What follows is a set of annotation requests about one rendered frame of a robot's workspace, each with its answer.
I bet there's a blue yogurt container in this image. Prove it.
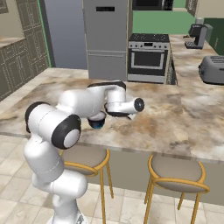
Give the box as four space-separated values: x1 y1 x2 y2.
87 118 106 130

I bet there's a black and silver oven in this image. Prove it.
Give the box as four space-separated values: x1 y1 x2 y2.
127 32 172 84

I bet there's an olive counter cupboard run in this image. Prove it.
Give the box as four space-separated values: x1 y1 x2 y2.
164 47 179 86

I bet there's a yellow-legged stool with beige seat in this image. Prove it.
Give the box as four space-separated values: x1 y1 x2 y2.
143 153 211 224
59 144 115 224

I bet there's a grey fridge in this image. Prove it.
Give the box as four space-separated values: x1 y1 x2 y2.
82 0 134 81

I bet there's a grey toaster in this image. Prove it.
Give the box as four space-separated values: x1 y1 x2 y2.
198 55 224 86

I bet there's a grey coffee machine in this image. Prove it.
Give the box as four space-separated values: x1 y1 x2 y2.
184 17 214 50

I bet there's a black microwave oven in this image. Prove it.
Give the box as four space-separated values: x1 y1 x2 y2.
132 0 175 12

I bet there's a beige wall cupboard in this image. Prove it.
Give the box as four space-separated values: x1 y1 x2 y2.
185 0 224 19

